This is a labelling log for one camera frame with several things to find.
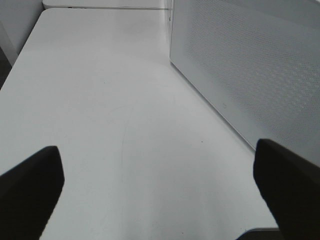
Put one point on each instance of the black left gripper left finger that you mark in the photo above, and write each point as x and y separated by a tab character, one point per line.
29	193

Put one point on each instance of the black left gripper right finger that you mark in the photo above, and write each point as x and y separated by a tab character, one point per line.
290	186

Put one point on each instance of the white microwave door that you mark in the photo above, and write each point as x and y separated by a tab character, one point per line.
257	62

